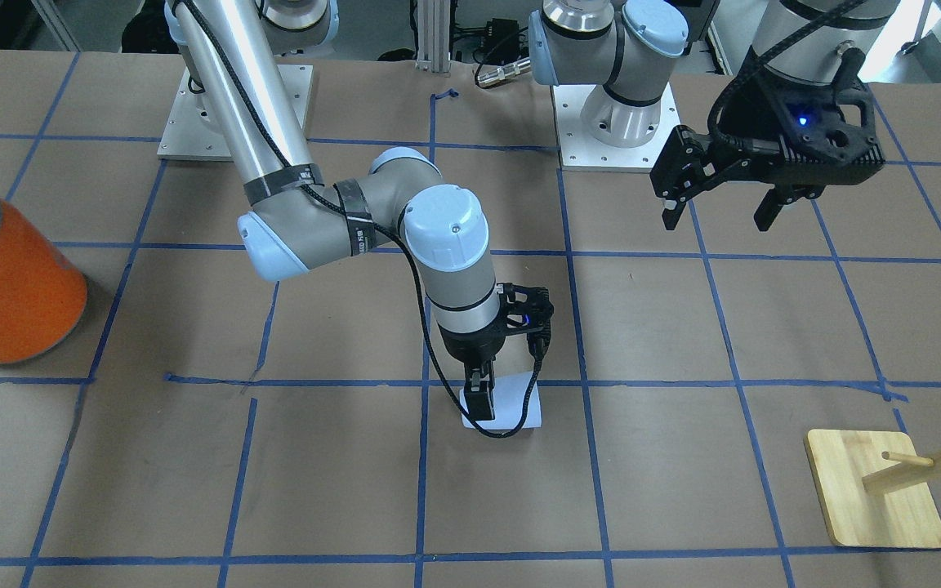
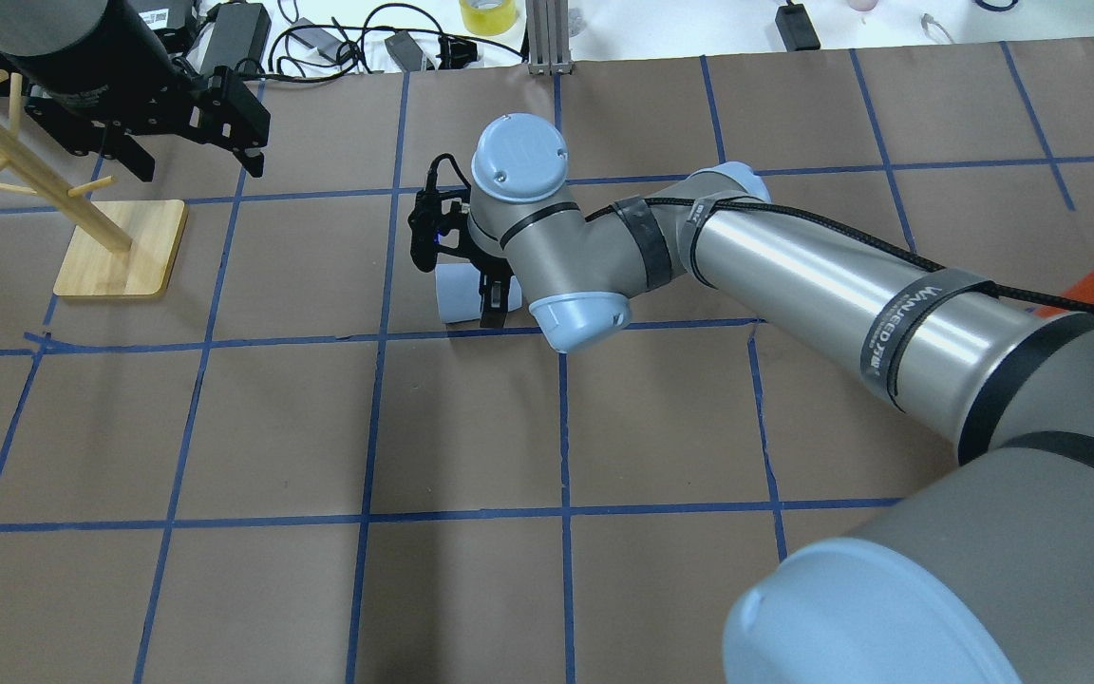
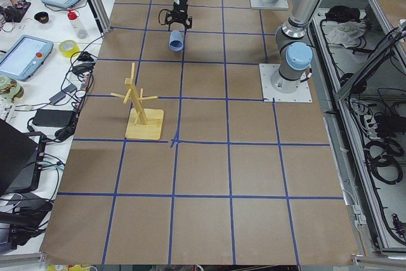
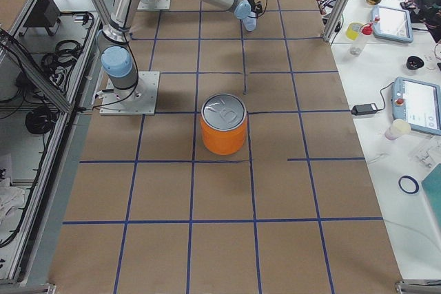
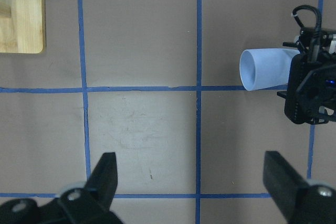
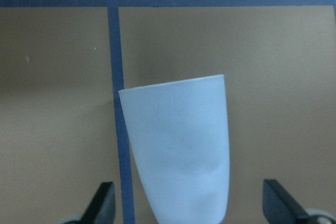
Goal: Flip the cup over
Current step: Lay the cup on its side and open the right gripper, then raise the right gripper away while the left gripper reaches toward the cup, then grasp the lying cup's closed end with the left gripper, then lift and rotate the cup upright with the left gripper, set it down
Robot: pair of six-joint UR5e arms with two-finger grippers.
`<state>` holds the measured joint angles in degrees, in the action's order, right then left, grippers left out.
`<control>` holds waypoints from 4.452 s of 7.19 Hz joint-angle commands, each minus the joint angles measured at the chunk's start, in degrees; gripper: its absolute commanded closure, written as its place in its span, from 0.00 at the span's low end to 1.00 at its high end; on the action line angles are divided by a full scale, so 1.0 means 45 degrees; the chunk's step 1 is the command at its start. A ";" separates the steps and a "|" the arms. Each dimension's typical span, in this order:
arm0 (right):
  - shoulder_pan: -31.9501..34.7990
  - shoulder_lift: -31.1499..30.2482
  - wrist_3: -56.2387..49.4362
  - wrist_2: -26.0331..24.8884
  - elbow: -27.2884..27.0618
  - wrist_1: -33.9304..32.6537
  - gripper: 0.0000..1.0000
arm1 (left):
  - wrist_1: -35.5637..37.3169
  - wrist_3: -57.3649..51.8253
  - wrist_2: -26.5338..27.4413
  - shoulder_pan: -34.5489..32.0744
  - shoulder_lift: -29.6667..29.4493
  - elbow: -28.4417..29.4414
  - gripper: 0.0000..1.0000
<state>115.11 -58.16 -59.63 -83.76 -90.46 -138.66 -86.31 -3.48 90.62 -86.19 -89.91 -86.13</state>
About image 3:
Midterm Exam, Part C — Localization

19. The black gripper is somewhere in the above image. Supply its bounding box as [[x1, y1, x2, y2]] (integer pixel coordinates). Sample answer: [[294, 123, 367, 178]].
[[158, 0, 193, 35]]

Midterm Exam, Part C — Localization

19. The light blue plastic cup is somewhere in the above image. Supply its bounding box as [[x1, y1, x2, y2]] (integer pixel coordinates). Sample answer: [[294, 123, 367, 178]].
[[169, 30, 184, 52]]

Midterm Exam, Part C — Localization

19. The wooden cup holder tree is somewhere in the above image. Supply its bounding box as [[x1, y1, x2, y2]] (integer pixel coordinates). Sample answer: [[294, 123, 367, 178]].
[[111, 63, 164, 140]]

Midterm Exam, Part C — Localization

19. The clear bottle red cap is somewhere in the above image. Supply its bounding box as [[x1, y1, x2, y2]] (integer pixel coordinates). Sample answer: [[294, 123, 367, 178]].
[[67, 9, 88, 39]]

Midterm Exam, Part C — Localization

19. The yellow tape roll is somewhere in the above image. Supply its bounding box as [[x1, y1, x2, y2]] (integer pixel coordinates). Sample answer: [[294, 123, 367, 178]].
[[58, 39, 80, 58]]

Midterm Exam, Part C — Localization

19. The black bowl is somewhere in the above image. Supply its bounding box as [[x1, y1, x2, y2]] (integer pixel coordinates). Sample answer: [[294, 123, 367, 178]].
[[34, 11, 49, 24]]

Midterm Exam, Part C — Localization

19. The teach pendant near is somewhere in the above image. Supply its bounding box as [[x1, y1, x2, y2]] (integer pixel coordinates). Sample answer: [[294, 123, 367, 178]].
[[1, 35, 53, 81]]

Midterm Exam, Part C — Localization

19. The black power adapter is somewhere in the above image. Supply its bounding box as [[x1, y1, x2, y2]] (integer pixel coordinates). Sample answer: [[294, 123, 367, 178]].
[[32, 109, 74, 128]]

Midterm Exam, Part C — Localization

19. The white crumpled cloth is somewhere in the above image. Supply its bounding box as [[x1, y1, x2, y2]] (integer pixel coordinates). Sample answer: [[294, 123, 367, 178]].
[[326, 22, 366, 48]]

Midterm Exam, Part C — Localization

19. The green glass jar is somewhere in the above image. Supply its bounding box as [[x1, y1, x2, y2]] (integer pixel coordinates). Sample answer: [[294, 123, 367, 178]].
[[0, 75, 24, 102]]

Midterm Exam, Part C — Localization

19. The black laptop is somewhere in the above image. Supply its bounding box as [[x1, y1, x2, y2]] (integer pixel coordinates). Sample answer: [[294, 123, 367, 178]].
[[1, 120, 46, 195]]

